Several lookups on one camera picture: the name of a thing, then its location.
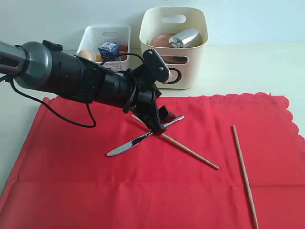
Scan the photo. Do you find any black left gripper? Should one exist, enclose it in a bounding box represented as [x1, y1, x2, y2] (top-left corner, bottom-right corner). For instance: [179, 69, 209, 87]
[95, 69, 176, 135]

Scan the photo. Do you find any wooden chopstick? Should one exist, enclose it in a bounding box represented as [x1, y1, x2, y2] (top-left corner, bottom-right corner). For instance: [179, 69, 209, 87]
[131, 114, 220, 170]
[232, 125, 259, 229]

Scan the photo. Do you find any table knife steel blade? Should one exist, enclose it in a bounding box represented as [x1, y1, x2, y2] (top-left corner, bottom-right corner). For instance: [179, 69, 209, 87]
[106, 115, 185, 156]

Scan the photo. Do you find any orange fried chicken nugget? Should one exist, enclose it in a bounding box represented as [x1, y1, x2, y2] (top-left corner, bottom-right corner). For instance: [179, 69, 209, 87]
[120, 51, 127, 61]

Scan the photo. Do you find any brown clay plate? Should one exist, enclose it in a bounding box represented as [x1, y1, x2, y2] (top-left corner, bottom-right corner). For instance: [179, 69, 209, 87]
[150, 33, 188, 64]

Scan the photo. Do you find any red sausage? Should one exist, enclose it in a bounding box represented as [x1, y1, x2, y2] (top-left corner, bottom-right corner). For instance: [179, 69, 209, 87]
[119, 44, 128, 52]

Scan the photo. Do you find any blue white milk carton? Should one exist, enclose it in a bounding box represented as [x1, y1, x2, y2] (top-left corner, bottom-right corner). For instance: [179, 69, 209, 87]
[98, 42, 120, 61]

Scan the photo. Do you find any yellow cheese wedge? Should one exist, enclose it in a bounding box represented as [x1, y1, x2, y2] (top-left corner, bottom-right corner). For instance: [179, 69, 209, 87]
[96, 54, 102, 62]

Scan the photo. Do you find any stainless steel cup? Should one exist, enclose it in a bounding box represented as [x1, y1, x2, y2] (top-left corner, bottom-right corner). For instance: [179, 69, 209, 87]
[169, 28, 202, 48]

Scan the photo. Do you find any brown egg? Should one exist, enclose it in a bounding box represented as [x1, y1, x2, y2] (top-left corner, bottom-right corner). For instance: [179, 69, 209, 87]
[78, 50, 95, 62]

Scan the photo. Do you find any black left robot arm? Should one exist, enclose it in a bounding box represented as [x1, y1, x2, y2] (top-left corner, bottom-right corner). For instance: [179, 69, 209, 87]
[0, 41, 175, 135]

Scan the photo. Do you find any cream plastic bin black circle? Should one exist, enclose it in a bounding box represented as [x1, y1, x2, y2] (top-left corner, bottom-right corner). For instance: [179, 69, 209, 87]
[139, 7, 208, 89]

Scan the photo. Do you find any white perforated plastic basket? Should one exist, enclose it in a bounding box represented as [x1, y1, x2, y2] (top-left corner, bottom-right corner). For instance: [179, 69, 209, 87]
[77, 25, 131, 64]

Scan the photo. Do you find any red cloth table mat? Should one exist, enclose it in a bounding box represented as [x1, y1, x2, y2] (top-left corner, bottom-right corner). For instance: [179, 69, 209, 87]
[0, 93, 305, 229]

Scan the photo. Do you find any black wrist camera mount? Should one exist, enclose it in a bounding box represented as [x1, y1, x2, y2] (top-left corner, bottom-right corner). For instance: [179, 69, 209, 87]
[132, 48, 171, 87]

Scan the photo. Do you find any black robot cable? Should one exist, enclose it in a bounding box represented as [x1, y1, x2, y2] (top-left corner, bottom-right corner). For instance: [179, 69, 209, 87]
[0, 52, 146, 128]

